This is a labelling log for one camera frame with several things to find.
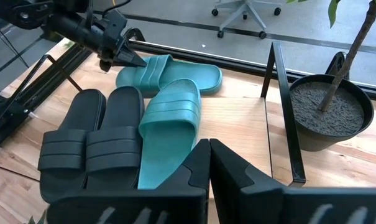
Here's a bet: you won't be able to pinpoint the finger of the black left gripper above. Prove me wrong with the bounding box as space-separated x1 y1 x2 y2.
117 40 148 65
112 53 148 68

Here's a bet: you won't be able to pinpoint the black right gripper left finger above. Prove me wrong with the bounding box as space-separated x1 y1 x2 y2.
156 138 212 200

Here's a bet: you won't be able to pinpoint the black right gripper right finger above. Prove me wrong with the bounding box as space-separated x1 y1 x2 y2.
209 138 287 224

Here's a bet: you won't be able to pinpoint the teal rubber slide sandal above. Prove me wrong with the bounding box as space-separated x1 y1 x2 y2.
115 54 224 98
137 78 203 190

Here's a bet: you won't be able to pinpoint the black rubber slide sandal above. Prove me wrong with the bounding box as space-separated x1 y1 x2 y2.
37 88 107 205
85 86 145 191

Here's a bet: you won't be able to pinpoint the black curved clamp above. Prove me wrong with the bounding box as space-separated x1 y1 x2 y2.
124 27 147 44

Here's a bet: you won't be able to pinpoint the small tree in black pot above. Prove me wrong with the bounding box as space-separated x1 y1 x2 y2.
285 0 376 152

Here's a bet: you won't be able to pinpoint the office chair with castors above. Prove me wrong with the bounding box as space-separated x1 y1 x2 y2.
210 0 283 40

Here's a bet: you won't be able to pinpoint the artificial succulents in black pot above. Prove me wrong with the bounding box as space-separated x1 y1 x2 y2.
26 208 48 224

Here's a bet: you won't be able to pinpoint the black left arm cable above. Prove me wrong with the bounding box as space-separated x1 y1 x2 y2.
101 0 133 18

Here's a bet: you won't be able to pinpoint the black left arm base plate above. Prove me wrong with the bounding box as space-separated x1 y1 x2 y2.
0 90 32 154

